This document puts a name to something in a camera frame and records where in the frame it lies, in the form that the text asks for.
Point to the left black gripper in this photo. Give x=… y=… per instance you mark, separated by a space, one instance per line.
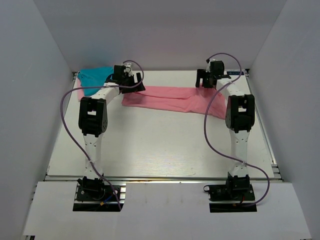
x=134 y=89

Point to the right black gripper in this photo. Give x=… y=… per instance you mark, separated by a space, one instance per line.
x=201 y=74

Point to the pink t shirt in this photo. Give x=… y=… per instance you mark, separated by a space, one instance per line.
x=176 y=99
x=80 y=92

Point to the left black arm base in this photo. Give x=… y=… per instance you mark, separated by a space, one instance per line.
x=94 y=195

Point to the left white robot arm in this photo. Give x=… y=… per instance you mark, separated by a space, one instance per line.
x=93 y=116

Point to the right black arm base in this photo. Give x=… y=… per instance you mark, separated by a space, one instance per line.
x=235 y=196

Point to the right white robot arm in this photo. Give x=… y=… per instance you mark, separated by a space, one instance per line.
x=240 y=111

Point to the blue table label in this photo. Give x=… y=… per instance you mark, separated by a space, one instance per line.
x=234 y=73

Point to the folded teal t shirt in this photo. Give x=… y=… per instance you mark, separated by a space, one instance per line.
x=93 y=77

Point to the folded pink t shirt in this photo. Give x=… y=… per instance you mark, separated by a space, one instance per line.
x=80 y=92

